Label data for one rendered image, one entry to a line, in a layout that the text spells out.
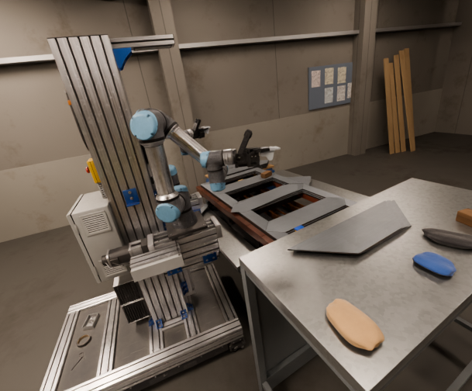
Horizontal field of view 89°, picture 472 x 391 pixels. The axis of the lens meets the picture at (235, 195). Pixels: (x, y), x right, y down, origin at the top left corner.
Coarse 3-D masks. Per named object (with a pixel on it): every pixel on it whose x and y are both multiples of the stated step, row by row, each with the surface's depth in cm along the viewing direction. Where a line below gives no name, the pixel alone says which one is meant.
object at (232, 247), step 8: (208, 208) 240; (208, 216) 223; (216, 216) 221; (224, 224) 206; (224, 232) 194; (232, 232) 193; (224, 240) 183; (232, 240) 182; (240, 240) 180; (224, 248) 174; (232, 248) 173; (240, 248) 171; (248, 248) 170; (232, 256) 164; (240, 256) 163; (232, 264) 161
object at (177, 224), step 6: (186, 210) 134; (192, 210) 140; (180, 216) 134; (186, 216) 135; (192, 216) 139; (174, 222) 136; (180, 222) 134; (186, 222) 135; (192, 222) 137; (180, 228) 135
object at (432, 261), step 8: (416, 256) 87; (424, 256) 86; (432, 256) 85; (440, 256) 85; (424, 264) 83; (432, 264) 82; (440, 264) 82; (448, 264) 81; (440, 272) 79; (448, 272) 79
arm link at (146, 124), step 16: (144, 112) 100; (160, 112) 111; (144, 128) 101; (160, 128) 106; (144, 144) 105; (160, 144) 109; (160, 160) 110; (160, 176) 112; (160, 192) 115; (176, 192) 120; (160, 208) 116; (176, 208) 117
